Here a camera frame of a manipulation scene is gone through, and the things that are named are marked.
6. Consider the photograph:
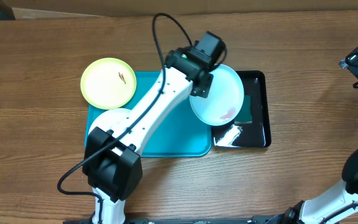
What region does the light blue plate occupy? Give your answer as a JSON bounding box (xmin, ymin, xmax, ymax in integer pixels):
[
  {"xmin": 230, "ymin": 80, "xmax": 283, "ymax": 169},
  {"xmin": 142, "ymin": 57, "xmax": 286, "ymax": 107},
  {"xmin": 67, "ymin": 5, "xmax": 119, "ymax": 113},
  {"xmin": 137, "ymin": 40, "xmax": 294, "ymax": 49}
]
[{"xmin": 190, "ymin": 65, "xmax": 244, "ymax": 126}]

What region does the green sponge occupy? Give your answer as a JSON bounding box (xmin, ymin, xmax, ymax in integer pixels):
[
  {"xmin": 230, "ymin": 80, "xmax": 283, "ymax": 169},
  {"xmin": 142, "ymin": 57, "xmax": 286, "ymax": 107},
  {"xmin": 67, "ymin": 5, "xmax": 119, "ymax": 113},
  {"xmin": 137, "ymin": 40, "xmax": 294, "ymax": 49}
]
[{"xmin": 234, "ymin": 95, "xmax": 253, "ymax": 124}]

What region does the pink plate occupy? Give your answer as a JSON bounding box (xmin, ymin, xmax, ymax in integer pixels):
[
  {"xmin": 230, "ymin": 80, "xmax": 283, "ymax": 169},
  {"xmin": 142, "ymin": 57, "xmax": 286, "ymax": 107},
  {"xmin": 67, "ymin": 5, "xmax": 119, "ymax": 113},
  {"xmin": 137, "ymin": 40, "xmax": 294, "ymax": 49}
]
[{"xmin": 85, "ymin": 106, "xmax": 131, "ymax": 136}]

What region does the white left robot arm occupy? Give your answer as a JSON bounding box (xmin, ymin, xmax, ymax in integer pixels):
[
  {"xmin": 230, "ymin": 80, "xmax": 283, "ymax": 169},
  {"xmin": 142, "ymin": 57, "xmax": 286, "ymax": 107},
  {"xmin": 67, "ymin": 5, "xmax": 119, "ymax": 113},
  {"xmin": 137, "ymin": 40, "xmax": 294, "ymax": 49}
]
[{"xmin": 83, "ymin": 47, "xmax": 218, "ymax": 223}]

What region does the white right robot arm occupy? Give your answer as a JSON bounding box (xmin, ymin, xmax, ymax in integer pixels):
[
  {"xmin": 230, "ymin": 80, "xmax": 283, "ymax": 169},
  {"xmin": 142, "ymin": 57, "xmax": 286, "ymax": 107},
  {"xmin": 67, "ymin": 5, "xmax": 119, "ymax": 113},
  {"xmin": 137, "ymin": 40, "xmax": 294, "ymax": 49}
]
[{"xmin": 265, "ymin": 47, "xmax": 358, "ymax": 224}]

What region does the teal plastic tray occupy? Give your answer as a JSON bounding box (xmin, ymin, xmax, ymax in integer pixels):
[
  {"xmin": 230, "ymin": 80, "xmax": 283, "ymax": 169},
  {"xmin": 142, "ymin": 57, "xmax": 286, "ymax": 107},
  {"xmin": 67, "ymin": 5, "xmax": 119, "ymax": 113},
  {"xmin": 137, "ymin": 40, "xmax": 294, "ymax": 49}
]
[{"xmin": 85, "ymin": 72, "xmax": 212, "ymax": 157}]

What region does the black rectangular tray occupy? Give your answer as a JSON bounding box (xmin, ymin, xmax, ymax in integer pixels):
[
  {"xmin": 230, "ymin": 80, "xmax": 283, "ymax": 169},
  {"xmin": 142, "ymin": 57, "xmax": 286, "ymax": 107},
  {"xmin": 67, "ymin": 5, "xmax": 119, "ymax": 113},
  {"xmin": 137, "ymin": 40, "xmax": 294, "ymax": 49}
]
[{"xmin": 211, "ymin": 70, "xmax": 272, "ymax": 149}]

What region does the yellow plate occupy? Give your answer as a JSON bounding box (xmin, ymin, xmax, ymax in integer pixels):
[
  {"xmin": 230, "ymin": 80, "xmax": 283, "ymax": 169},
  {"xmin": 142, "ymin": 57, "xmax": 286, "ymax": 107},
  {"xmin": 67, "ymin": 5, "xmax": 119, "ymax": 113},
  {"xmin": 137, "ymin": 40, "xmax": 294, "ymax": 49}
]
[{"xmin": 80, "ymin": 58, "xmax": 137, "ymax": 110}]

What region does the cardboard board at back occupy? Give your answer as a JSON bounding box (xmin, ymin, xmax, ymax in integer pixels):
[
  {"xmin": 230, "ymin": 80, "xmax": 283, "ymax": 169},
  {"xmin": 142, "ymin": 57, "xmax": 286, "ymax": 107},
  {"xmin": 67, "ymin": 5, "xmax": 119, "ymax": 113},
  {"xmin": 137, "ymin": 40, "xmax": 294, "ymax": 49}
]
[{"xmin": 0, "ymin": 0, "xmax": 358, "ymax": 16}]

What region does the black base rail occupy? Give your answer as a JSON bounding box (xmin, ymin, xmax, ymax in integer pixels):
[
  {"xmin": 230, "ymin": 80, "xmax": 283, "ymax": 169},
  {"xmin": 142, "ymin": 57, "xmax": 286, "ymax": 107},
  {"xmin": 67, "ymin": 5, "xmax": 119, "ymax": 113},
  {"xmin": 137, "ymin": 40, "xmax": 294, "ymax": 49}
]
[{"xmin": 63, "ymin": 215, "xmax": 340, "ymax": 224}]

